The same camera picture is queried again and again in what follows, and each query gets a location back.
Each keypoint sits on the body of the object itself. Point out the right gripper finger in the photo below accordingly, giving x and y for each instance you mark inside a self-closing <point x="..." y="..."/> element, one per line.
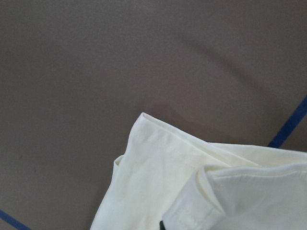
<point x="161" y="225"/>

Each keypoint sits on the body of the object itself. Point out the cream long-sleeve cat shirt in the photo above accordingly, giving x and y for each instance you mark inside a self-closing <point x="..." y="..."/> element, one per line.
<point x="169" y="175"/>

